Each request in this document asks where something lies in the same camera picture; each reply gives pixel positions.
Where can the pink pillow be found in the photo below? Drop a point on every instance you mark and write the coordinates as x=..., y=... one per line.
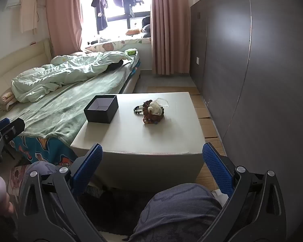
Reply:
x=6, y=99

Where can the blue cartoon bed sheet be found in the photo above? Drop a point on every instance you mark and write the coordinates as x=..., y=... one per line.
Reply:
x=40, y=148

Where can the green tissue packet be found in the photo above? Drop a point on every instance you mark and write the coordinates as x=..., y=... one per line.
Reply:
x=131, y=52

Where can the white carved pendant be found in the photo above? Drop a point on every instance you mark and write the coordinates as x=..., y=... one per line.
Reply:
x=154, y=107

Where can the orange plush toy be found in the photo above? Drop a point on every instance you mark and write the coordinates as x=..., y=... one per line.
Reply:
x=132, y=32

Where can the white cloth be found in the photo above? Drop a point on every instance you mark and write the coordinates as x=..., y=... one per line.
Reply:
x=220, y=196

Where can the black box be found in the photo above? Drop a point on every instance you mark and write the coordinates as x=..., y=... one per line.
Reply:
x=101, y=116

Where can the dark grey wall panel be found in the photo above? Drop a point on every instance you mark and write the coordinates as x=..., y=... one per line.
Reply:
x=229, y=55

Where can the green fleece blanket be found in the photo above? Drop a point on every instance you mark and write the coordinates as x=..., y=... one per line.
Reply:
x=65, y=105

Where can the dark pillows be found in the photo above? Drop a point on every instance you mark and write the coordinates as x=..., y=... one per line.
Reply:
x=147, y=26

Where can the clear plastic pouch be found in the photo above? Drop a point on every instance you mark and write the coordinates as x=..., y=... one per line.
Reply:
x=165, y=102

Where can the pink cartoon floor mat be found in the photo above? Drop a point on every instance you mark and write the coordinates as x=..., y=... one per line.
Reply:
x=15, y=179

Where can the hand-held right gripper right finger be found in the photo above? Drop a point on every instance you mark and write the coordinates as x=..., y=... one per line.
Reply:
x=217, y=167

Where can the window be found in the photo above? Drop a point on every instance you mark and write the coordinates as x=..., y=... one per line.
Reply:
x=88, y=17

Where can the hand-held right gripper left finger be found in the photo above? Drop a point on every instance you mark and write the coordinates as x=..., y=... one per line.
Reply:
x=88, y=167

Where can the dark shaggy rug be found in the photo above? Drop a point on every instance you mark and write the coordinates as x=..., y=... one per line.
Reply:
x=111, y=211

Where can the cream hanging towel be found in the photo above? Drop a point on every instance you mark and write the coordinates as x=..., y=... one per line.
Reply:
x=29, y=12

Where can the person's left hand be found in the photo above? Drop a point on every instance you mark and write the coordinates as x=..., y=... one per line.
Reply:
x=0, y=194

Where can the pink curtain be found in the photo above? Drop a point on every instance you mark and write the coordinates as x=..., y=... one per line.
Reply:
x=169, y=30
x=63, y=17

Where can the person's knee in grey trousers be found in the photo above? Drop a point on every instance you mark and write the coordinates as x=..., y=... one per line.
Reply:
x=179, y=211

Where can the light green duvet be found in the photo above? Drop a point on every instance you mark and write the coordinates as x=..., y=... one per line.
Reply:
x=53, y=78

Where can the white low table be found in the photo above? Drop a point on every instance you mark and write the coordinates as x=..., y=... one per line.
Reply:
x=141, y=136

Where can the small pile of clothes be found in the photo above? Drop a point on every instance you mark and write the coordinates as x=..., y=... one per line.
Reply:
x=99, y=40

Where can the black cloth item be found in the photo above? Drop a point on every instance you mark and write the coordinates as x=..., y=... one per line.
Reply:
x=115, y=65

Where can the bear print seat cushion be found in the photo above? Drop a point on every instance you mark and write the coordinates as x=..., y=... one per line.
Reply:
x=108, y=46

